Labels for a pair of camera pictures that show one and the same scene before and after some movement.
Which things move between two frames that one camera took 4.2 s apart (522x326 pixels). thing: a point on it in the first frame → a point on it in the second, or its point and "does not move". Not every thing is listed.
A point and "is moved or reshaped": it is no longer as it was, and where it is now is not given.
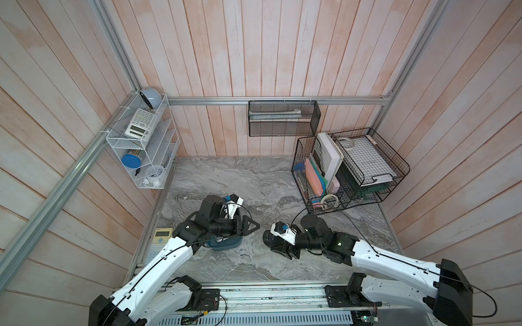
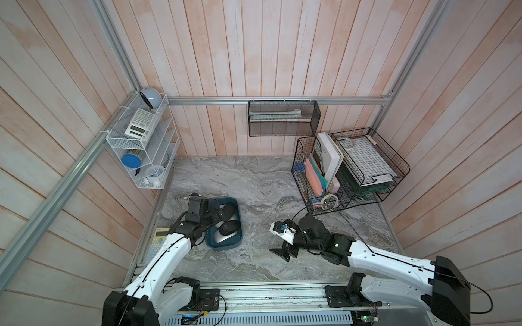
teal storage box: (226, 244) does not move
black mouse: (272, 240) is moved or reshaped
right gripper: (287, 252) does not move
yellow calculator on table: (160, 238) does not move
